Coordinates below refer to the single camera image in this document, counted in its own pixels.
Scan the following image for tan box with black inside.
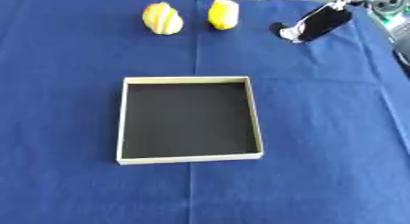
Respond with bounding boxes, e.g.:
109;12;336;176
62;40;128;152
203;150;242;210
113;75;266;166

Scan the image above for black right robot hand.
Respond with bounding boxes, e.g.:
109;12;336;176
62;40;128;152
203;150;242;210
269;0;356;44

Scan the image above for yellow toy lemon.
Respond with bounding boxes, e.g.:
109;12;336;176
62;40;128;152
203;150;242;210
206;0;241;31

